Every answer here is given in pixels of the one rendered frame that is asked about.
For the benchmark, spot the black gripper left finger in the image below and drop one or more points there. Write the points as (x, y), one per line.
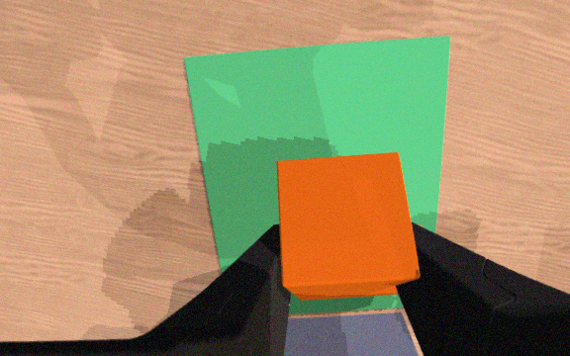
(244, 312)

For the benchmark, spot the orange block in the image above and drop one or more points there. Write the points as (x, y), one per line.
(345, 227)

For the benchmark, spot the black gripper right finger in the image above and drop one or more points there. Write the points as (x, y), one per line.
(466, 305)

